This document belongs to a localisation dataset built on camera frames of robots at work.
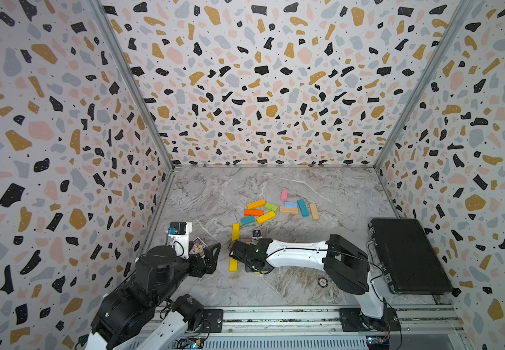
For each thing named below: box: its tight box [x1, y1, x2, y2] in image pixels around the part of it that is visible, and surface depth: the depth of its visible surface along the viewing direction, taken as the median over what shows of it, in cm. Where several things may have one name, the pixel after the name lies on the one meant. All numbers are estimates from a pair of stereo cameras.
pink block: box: [280, 189, 289, 202], surface depth 111 cm
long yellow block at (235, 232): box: [231, 223, 241, 243], surface depth 97 cm
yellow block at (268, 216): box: [256, 210, 277, 225], surface depth 103 cm
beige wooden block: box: [309, 202, 320, 221], surface depth 105 cm
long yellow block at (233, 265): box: [228, 258, 239, 273], surface depth 86 cm
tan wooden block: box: [279, 206, 299, 214], surface depth 105 cm
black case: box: [367, 218, 453, 295], surface depth 84 cm
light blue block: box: [283, 201, 298, 208], surface depth 109 cm
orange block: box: [243, 208, 265, 217], surface depth 105 cm
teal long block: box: [297, 199, 310, 218], surface depth 106 cm
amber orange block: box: [246, 199, 267, 210], surface depth 108 cm
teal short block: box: [240, 215, 257, 226], surface depth 102 cm
